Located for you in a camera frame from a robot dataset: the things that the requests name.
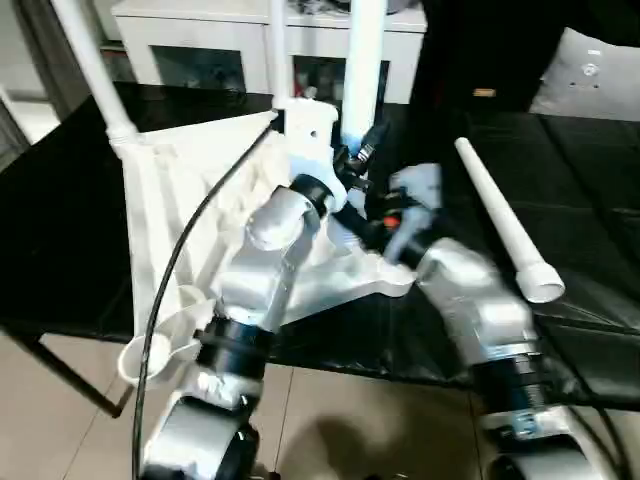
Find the white plastic table leg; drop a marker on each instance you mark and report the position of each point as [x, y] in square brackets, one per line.
[505, 215]
[279, 50]
[365, 65]
[95, 65]

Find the white plastic table top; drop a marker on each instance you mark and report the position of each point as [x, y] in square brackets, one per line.
[165, 200]

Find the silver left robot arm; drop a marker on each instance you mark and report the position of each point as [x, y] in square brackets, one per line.
[270, 260]

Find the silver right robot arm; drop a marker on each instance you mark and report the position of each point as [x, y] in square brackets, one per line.
[475, 290]

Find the black cabinet with yellow label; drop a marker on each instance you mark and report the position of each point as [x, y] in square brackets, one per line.
[475, 50]

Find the black work mat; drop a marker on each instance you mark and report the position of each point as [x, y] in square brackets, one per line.
[575, 200]

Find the white glass-door cabinet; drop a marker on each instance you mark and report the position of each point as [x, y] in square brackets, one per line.
[200, 35]

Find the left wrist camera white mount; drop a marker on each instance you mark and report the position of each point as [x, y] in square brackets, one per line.
[312, 130]

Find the black table frame leg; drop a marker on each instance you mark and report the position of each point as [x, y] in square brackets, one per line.
[65, 370]

